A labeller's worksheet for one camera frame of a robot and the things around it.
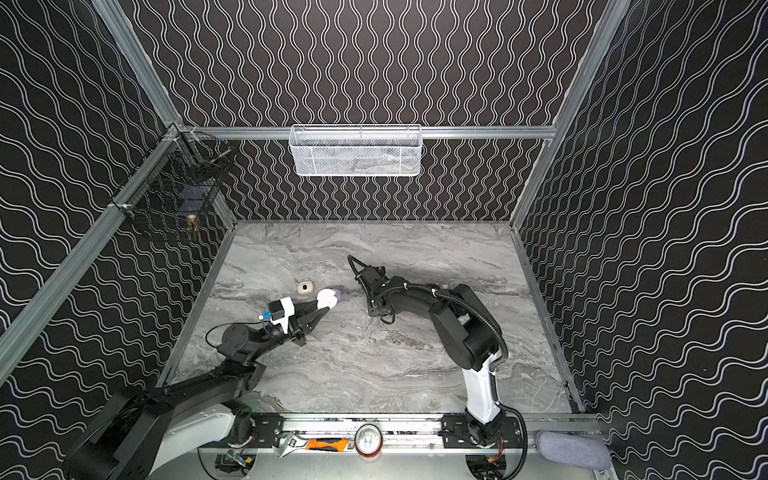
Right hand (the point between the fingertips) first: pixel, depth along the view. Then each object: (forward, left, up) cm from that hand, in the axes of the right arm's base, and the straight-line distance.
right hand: (385, 306), depth 97 cm
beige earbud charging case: (+6, +27, +3) cm, 28 cm away
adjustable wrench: (-39, +22, +2) cm, 45 cm away
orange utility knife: (-39, +11, +2) cm, 40 cm away
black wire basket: (+25, +65, +29) cm, 76 cm away
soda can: (-39, +2, +11) cm, 41 cm away
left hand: (-15, +12, +25) cm, 31 cm away
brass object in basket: (+9, +53, +30) cm, 61 cm away
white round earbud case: (-12, +13, +25) cm, 31 cm away
